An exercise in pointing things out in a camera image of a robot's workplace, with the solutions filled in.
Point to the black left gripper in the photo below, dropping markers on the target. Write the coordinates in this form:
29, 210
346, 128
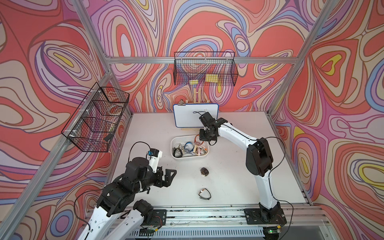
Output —
167, 180

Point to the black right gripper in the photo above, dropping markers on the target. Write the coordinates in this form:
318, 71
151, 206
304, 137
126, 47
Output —
202, 138

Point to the cream strap watch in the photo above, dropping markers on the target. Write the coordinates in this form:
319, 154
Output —
200, 150

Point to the black digital watch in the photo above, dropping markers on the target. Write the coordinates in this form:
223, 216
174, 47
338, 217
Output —
177, 152

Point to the blue translucent watch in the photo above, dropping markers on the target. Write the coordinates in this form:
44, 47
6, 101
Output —
189, 147

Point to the dark brown leather watch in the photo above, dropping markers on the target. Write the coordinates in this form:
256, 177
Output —
204, 172

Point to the red translucent watch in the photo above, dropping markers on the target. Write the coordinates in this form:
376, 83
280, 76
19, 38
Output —
197, 140

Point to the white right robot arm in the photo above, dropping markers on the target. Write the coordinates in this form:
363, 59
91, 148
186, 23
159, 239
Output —
259, 162

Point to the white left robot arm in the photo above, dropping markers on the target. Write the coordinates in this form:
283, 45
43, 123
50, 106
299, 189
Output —
117, 214

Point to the white plastic storage box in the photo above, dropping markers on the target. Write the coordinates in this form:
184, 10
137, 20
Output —
179, 142

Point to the small white whiteboard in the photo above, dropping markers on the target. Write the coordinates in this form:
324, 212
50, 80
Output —
187, 116

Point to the small yellow note pad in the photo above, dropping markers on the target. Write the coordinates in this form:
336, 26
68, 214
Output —
193, 82

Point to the yellow sticky notes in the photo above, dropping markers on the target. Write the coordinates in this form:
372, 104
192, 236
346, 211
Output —
211, 78

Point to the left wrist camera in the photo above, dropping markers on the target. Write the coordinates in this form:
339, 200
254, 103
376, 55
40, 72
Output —
153, 154

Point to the black wire basket back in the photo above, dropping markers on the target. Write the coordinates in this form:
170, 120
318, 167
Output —
195, 65

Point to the black wire basket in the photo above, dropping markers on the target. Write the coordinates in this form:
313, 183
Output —
93, 125
195, 65

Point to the black wire basket left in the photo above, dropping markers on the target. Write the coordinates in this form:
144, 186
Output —
93, 125

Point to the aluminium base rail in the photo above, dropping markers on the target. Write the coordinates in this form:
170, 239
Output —
296, 222

